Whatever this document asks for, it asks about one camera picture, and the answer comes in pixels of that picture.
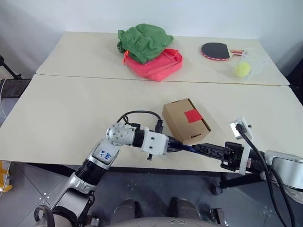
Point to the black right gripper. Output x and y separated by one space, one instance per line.
233 156

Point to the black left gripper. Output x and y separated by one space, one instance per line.
168 145

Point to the blue cutter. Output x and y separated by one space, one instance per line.
188 147

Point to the brown cardboard box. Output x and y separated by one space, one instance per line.
182 123

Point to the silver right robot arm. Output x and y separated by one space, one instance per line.
284 169

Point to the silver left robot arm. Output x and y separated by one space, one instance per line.
118 135

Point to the red tape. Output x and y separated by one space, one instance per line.
193 116

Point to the pink fabric bag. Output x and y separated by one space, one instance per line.
161 66

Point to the beige curved robot torso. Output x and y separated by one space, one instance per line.
154 223

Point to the yellow tennis ball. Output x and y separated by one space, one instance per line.
242 69

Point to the clear plastic bag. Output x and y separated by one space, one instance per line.
255 63

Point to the black table tennis paddle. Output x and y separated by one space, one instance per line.
215 50

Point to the green cloth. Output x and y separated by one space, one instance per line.
142 42

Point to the black case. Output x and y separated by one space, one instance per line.
14 88

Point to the yellow floor object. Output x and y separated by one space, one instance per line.
4 179

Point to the black tripod stand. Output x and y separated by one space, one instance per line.
9 68

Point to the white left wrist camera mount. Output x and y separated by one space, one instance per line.
154 142

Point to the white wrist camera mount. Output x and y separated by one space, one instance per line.
246 132
154 142

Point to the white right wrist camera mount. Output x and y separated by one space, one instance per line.
246 132

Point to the black table leg frame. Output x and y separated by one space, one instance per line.
241 180

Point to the black floor bracket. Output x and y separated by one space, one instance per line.
217 216

